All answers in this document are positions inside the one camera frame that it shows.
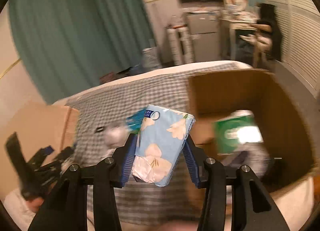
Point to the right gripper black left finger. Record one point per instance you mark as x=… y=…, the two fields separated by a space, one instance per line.
x=66 y=206

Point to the cyan foil packet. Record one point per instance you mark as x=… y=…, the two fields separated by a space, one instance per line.
x=134 y=122

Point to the brown cardboard box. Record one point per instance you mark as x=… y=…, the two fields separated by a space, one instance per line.
x=243 y=106

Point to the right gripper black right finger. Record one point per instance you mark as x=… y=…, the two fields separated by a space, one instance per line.
x=252 y=206

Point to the green white medicine box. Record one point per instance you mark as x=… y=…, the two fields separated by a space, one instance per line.
x=235 y=130

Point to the checkered bed sheet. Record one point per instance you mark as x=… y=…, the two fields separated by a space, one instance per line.
x=137 y=202

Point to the blue floral tissue pack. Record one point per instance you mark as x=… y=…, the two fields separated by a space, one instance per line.
x=161 y=138

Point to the white vanity desk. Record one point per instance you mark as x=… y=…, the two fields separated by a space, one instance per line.
x=245 y=41

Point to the grey mini fridge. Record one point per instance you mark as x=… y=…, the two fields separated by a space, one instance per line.
x=204 y=30

